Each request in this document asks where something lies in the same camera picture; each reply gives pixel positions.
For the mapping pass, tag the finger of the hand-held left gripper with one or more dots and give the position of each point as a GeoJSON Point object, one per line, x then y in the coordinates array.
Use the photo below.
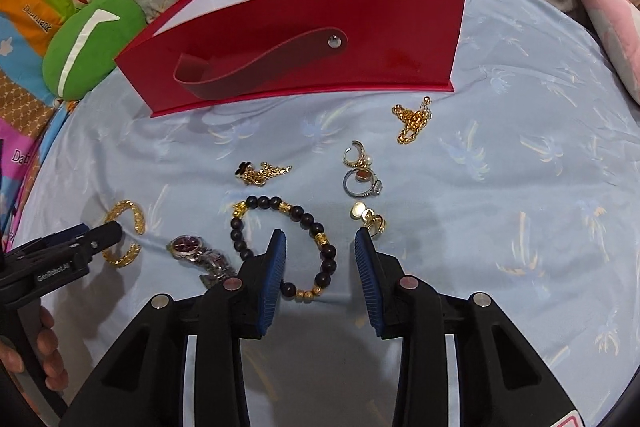
{"type": "Point", "coordinates": [50, 241]}
{"type": "Point", "coordinates": [102, 234]}

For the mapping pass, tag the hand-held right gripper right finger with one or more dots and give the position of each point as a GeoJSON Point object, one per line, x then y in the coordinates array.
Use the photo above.
{"type": "Point", "coordinates": [367, 279]}

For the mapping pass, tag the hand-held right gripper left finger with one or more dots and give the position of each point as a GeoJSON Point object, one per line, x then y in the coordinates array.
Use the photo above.
{"type": "Point", "coordinates": [272, 279]}

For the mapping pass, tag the gold bangle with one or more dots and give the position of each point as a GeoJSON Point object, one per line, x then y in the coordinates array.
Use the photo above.
{"type": "Point", "coordinates": [131, 213]}

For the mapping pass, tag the silver wristwatch with red dial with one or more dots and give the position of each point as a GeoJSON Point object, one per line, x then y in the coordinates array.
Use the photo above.
{"type": "Point", "coordinates": [187, 247]}

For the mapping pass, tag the person's left hand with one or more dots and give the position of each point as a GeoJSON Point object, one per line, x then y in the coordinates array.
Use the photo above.
{"type": "Point", "coordinates": [50, 347]}

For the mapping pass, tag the green round pillow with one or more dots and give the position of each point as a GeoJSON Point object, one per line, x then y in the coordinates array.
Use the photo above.
{"type": "Point", "coordinates": [100, 42]}

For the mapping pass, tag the colourful printed mat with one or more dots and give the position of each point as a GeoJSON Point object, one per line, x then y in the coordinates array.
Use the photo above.
{"type": "Point", "coordinates": [30, 2]}

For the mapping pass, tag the pink and white pillow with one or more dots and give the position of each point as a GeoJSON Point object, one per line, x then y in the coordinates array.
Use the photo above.
{"type": "Point", "coordinates": [615, 27]}

